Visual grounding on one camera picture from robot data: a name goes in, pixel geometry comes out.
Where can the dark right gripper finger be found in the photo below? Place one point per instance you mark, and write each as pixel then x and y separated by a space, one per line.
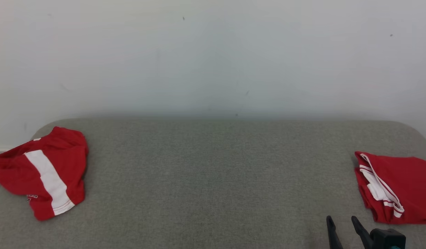
pixel 333 235
pixel 362 233

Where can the white wall baseboard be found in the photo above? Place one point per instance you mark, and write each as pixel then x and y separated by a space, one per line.
pixel 0 149

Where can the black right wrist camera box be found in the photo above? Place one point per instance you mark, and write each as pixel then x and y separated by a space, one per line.
pixel 387 238

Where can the red shorts with white stripe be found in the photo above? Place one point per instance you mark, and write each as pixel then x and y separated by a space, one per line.
pixel 12 173

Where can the red jersey with white trim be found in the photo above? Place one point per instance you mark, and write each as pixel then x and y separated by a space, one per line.
pixel 409 183

